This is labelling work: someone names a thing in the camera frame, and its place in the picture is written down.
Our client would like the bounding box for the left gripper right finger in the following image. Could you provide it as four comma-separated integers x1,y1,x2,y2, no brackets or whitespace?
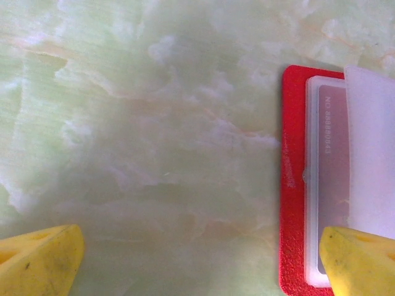
318,226,395,296

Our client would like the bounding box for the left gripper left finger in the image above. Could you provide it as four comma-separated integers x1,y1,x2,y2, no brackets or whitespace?
0,224,86,296

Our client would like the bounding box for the red card holder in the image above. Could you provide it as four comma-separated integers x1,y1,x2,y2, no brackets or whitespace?
278,64,395,296

